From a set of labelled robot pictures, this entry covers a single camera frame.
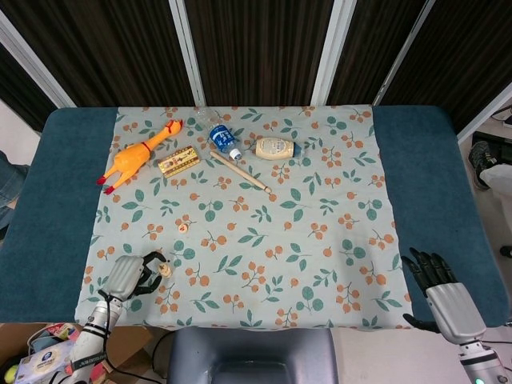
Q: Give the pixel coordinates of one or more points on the cream mayonnaise squeeze bottle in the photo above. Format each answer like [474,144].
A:
[276,149]

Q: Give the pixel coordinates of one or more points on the dark folding screen white frames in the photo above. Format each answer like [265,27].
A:
[260,48]

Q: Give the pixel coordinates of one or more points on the white wet wipes pack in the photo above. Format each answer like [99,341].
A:
[44,358]

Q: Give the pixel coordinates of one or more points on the brown cardboard box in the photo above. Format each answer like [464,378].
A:
[136,344]

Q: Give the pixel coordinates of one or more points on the yellow tennis ball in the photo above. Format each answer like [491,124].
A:
[10,374]

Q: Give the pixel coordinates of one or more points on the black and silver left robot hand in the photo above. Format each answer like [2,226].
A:
[124,278]

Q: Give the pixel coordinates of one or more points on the blue jeans leg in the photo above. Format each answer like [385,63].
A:
[10,188]

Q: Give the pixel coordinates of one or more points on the black sneaker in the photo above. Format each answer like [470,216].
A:
[482,164]

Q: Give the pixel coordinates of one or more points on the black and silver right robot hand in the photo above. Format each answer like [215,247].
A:
[456,310]

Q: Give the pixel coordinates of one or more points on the gold patterned card box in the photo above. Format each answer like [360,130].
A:
[178,162]

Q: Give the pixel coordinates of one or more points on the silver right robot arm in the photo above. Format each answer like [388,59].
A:
[480,362]

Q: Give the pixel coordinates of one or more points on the teal table cover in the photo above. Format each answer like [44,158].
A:
[48,180]

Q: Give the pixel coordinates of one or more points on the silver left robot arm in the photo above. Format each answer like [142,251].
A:
[94,340]

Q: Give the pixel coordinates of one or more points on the orange rubber chicken toy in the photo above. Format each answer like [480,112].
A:
[130,158]

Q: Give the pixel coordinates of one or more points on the tapered wooden stick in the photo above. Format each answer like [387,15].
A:
[240,172]

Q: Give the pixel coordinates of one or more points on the clear water bottle blue label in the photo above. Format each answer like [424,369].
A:
[221,138]

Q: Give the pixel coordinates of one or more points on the white trouser leg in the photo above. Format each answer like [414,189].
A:
[498,176]

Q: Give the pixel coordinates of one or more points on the floral printed tablecloth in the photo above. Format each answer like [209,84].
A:
[260,248]

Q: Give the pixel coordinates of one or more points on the grey robot torso housing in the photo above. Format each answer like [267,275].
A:
[252,356]

